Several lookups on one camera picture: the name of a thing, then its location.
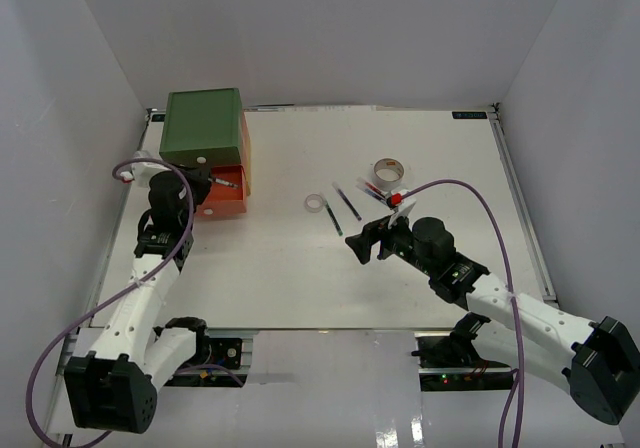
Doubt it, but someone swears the large white tape roll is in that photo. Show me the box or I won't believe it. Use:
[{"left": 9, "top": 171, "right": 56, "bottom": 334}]
[{"left": 372, "top": 158, "right": 405, "bottom": 191}]

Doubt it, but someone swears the small clear tape roll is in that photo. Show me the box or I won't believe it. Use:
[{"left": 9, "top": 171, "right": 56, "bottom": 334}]
[{"left": 304, "top": 193, "right": 326, "bottom": 213}]

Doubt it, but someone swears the green drawer box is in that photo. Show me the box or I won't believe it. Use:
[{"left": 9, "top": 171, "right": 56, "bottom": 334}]
[{"left": 159, "top": 88, "right": 244, "bottom": 167}]

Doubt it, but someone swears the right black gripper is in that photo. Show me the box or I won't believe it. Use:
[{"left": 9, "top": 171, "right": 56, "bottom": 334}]
[{"left": 345, "top": 207, "right": 435, "bottom": 278}]

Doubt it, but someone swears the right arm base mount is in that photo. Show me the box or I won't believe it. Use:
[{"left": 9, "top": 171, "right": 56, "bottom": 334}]
[{"left": 411, "top": 333, "right": 515, "bottom": 393}]

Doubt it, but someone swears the red pen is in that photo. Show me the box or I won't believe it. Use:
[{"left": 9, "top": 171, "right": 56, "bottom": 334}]
[{"left": 357, "top": 177, "right": 387, "bottom": 198}]

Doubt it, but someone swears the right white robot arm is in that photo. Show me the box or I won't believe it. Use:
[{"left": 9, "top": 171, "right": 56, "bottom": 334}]
[{"left": 345, "top": 217, "right": 639, "bottom": 425}]

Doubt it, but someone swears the blue pen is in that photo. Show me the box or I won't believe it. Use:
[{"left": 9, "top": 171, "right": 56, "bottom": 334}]
[{"left": 357, "top": 184, "right": 386, "bottom": 205}]

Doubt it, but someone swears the black pen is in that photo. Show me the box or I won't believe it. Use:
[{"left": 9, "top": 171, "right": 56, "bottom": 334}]
[{"left": 209, "top": 177, "right": 240, "bottom": 189}]

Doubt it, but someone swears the purple pen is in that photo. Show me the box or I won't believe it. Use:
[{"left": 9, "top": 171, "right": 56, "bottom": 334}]
[{"left": 332, "top": 181, "right": 362, "bottom": 221}]

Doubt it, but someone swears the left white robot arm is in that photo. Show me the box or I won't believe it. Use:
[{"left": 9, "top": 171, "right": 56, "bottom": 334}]
[{"left": 64, "top": 169, "right": 212, "bottom": 434}]

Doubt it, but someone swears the blue corner label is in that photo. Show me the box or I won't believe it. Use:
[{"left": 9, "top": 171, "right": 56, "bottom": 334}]
[{"left": 452, "top": 111, "right": 488, "bottom": 120}]

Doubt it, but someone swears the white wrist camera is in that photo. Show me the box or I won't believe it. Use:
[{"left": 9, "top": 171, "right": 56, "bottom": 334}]
[
  {"left": 385, "top": 188, "right": 416, "bottom": 228},
  {"left": 121, "top": 150, "right": 167, "bottom": 188}
]

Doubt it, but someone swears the green pen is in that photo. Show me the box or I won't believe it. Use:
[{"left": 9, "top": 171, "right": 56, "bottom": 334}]
[{"left": 323, "top": 196, "right": 343, "bottom": 237}]

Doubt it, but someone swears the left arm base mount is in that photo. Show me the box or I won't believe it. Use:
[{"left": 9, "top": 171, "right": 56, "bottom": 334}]
[{"left": 166, "top": 337, "right": 250, "bottom": 388}]

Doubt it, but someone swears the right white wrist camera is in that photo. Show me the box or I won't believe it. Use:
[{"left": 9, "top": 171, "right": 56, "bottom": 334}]
[{"left": 385, "top": 188, "right": 416, "bottom": 228}]

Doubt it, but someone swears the orange cardboard box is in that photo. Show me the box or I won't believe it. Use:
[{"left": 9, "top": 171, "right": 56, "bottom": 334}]
[{"left": 196, "top": 114, "right": 251, "bottom": 218}]

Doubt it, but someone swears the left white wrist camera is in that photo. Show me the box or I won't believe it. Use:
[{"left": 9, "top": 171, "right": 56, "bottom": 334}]
[{"left": 121, "top": 150, "right": 167, "bottom": 188}]

